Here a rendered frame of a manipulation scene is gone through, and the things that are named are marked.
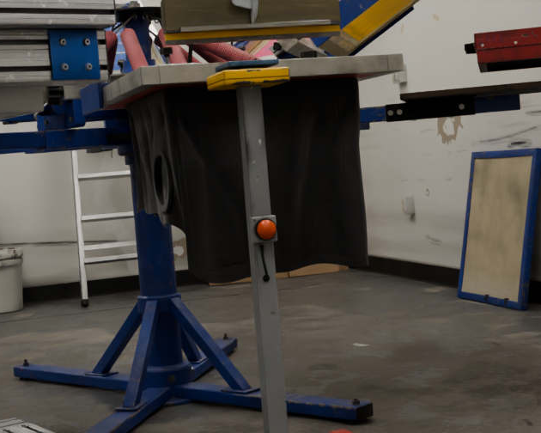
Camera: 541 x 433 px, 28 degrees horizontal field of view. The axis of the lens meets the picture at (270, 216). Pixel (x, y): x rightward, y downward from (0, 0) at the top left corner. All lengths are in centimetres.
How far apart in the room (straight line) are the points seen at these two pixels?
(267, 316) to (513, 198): 326
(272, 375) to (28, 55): 76
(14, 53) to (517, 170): 366
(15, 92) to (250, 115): 44
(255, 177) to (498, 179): 340
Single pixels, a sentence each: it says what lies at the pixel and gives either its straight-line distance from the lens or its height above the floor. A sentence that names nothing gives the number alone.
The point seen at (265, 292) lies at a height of 53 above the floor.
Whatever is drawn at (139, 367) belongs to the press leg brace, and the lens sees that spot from 347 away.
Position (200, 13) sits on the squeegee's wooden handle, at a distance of 239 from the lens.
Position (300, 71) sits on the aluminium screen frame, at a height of 96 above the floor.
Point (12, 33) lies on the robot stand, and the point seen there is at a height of 103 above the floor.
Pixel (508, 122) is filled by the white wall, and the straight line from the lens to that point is 538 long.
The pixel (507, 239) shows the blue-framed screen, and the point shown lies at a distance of 524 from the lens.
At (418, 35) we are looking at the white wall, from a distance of 622.
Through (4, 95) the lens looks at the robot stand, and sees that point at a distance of 195.
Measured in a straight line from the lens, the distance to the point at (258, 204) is 206.
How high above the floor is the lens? 78
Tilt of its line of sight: 3 degrees down
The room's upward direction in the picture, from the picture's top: 5 degrees counter-clockwise
